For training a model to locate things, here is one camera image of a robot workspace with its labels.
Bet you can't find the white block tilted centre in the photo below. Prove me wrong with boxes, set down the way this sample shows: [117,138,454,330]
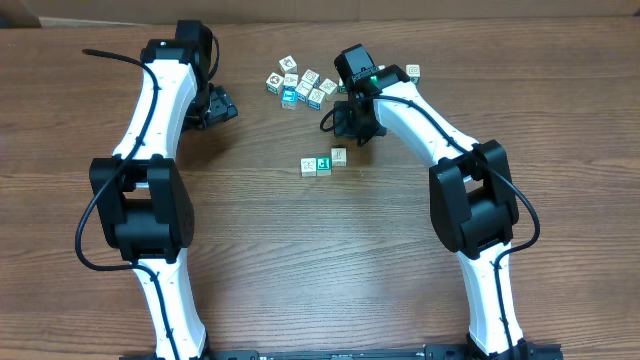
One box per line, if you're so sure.
[307,88,326,110]

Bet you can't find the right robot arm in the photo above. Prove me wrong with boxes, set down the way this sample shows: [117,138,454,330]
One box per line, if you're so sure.
[325,44,539,359]

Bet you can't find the block red circle green side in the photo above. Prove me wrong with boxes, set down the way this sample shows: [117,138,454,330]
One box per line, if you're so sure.
[265,72,284,95]

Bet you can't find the white block green letters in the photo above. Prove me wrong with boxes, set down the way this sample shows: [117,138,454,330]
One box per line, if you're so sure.
[338,79,347,94]

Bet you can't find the white block teal far right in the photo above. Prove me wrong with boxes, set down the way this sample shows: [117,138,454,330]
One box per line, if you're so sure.
[405,64,421,84]

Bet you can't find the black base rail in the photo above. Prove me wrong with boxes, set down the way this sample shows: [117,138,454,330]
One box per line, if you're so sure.
[119,342,565,360]

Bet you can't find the white block green grid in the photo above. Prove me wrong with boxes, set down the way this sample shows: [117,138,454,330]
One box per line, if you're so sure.
[301,69,321,88]

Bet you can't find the white block behind blue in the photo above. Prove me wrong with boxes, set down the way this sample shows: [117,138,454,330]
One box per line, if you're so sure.
[283,73,299,91]

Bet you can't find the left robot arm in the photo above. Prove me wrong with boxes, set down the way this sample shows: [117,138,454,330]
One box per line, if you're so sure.
[75,20,238,360]

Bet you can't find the white block butterfly picture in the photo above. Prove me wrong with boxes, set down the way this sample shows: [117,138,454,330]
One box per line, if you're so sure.
[300,157,317,177]

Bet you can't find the block with red picture top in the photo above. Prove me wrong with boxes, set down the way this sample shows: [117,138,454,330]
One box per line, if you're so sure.
[279,55,297,74]

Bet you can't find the white block green side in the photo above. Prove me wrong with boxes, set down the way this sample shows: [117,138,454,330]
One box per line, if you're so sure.
[316,156,332,176]

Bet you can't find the white block teal side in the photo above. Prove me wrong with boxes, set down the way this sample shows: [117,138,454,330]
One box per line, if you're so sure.
[295,81,313,103]

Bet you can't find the white block red side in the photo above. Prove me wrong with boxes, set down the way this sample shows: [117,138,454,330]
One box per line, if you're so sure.
[331,148,347,167]

